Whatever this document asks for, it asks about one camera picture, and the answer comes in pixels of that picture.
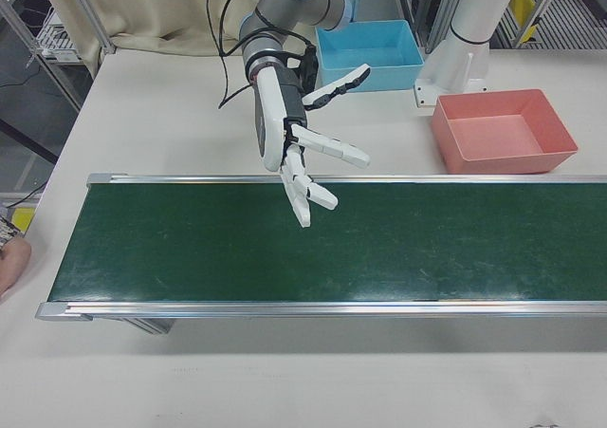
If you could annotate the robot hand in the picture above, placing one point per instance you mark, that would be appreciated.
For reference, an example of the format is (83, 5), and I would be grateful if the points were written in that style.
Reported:
(270, 115)

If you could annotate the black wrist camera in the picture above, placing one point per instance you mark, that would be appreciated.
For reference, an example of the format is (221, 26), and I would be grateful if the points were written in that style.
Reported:
(310, 72)

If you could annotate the beige curtain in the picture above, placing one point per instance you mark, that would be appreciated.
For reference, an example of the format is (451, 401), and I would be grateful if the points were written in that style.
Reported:
(142, 10)

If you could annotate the aluminium workcell frame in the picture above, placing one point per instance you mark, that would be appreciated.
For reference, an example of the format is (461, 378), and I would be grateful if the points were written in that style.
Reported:
(90, 13)
(429, 15)

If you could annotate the light blue plastic box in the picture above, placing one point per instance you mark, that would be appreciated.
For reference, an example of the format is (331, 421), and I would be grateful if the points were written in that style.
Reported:
(370, 67)

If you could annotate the pink plastic box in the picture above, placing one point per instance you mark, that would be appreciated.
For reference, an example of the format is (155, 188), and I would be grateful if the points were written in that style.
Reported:
(498, 138)

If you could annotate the white pedestal column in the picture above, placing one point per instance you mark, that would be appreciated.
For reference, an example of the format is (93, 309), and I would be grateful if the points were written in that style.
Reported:
(474, 10)

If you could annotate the green conveyor belt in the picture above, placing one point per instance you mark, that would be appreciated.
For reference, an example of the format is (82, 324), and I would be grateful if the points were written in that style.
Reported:
(332, 247)

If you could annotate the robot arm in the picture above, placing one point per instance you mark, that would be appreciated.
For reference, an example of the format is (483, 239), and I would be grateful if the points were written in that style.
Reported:
(294, 5)

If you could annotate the person in black shirt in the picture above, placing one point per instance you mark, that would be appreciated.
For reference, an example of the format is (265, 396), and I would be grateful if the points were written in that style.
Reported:
(14, 266)

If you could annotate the black ribbed grille panel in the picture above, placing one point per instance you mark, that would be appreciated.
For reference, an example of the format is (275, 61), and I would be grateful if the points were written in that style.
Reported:
(569, 24)

